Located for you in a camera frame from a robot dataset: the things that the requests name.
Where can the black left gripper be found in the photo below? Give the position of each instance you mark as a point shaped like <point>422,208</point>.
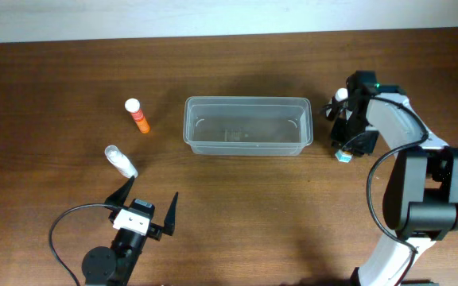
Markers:
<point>156,229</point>

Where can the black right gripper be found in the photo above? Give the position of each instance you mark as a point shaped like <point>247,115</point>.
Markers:
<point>340,129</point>

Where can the small jar with gold lid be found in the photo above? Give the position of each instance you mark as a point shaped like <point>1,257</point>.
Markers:
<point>343,156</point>

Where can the dark bottle with white cap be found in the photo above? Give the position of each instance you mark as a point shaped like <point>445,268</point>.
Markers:
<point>339,101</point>

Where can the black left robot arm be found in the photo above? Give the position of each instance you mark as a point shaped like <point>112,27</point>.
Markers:
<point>113,265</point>

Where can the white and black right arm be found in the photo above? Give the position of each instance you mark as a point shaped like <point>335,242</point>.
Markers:
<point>411,191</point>

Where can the clear plastic container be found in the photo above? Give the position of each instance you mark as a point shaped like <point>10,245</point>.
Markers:
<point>247,126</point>

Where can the orange effervescent tablet tube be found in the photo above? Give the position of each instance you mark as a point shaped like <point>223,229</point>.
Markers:
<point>133,106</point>

